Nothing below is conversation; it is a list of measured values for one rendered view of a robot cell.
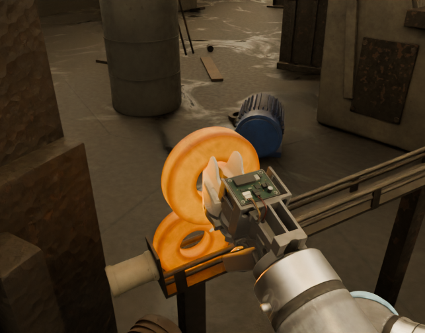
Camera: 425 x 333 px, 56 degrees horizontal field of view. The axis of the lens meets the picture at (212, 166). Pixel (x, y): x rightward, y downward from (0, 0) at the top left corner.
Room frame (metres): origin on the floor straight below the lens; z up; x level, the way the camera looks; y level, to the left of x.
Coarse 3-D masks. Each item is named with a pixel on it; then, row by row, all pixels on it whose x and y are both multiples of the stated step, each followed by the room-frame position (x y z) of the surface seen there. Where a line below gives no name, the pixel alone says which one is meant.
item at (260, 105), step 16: (256, 96) 2.48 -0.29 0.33; (272, 96) 2.54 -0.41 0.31; (240, 112) 2.37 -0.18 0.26; (256, 112) 2.20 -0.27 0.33; (272, 112) 2.27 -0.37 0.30; (240, 128) 2.16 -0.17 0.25; (256, 128) 2.14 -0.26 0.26; (272, 128) 2.13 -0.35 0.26; (256, 144) 2.14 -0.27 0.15; (272, 144) 2.12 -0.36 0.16
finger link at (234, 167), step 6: (234, 156) 0.49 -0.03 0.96; (240, 156) 0.48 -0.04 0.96; (222, 162) 0.52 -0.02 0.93; (228, 162) 0.50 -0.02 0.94; (234, 162) 0.49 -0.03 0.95; (240, 162) 0.48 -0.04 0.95; (222, 168) 0.50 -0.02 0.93; (228, 168) 0.50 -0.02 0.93; (234, 168) 0.49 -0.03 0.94; (240, 168) 0.48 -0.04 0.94; (222, 174) 0.50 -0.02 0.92; (228, 174) 0.49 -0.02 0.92; (234, 174) 0.49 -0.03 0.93
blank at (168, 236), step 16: (160, 224) 0.59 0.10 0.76; (176, 224) 0.58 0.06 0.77; (192, 224) 0.59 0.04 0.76; (160, 240) 0.57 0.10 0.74; (176, 240) 0.58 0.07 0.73; (208, 240) 0.61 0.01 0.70; (224, 240) 0.62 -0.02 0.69; (160, 256) 0.56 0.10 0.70; (176, 256) 0.58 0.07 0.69; (192, 256) 0.59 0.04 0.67
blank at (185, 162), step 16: (208, 128) 0.53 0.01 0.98; (224, 128) 0.54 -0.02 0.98; (192, 144) 0.49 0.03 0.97; (208, 144) 0.50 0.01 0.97; (224, 144) 0.51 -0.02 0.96; (240, 144) 0.52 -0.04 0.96; (176, 160) 0.48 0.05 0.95; (192, 160) 0.49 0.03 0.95; (208, 160) 0.50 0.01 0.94; (224, 160) 0.51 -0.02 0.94; (256, 160) 0.54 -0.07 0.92; (176, 176) 0.48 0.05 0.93; (192, 176) 0.49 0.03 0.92; (176, 192) 0.48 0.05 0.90; (192, 192) 0.49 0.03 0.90; (176, 208) 0.48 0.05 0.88; (192, 208) 0.49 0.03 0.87; (208, 224) 0.50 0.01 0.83
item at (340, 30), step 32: (352, 0) 2.64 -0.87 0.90; (384, 0) 2.53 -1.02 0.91; (416, 0) 2.42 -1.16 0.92; (352, 32) 2.61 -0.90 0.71; (384, 32) 2.50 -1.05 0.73; (416, 32) 2.37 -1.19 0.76; (352, 64) 2.59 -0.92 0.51; (384, 64) 2.46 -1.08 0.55; (416, 64) 2.34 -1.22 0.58; (320, 96) 2.76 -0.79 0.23; (352, 96) 2.57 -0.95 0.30; (384, 96) 2.43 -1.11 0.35; (416, 96) 2.31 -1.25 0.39; (352, 128) 2.56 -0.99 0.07; (384, 128) 2.41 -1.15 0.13; (416, 128) 2.28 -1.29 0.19
